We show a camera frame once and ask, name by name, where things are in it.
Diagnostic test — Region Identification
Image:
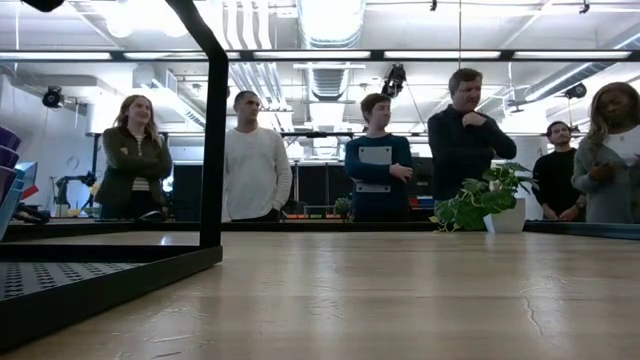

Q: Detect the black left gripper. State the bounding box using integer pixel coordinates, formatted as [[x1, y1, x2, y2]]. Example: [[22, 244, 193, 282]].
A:
[[19, 0, 66, 14]]

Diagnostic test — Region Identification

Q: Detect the blue mini bowl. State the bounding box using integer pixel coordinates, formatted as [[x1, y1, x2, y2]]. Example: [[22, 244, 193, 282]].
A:
[[2, 177, 25, 201], [0, 197, 21, 242]]

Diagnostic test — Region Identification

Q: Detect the black round spotlight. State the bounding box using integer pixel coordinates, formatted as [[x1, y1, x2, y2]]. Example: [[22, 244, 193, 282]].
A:
[[563, 82, 589, 100], [41, 85, 65, 110]]

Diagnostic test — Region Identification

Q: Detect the grey-blue monitor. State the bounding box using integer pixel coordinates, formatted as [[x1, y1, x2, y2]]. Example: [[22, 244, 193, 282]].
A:
[[17, 160, 40, 189]]

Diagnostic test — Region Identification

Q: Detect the black cabinet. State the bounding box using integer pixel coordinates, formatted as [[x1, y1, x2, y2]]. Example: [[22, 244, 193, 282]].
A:
[[171, 163, 204, 222], [292, 162, 351, 217]]

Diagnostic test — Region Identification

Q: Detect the black perforated dish rack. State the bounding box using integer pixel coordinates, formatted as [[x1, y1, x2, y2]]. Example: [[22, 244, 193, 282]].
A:
[[0, 0, 230, 351]]

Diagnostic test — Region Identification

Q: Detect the small background plant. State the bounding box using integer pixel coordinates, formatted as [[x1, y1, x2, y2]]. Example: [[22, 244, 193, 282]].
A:
[[333, 195, 354, 222]]

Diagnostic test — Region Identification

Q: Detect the grey laptop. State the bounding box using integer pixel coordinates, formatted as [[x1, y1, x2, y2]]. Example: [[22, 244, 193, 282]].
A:
[[356, 145, 395, 194]]

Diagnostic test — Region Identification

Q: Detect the green plant in white pot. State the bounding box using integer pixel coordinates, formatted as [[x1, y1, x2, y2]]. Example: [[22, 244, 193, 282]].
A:
[[428, 161, 540, 235]]

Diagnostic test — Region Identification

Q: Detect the black hanging camera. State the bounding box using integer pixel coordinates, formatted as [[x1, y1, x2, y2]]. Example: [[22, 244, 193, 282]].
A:
[[380, 63, 408, 100]]

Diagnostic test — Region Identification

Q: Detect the black aluminium frame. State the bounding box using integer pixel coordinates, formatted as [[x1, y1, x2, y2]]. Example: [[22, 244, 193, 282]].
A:
[[0, 48, 640, 242]]

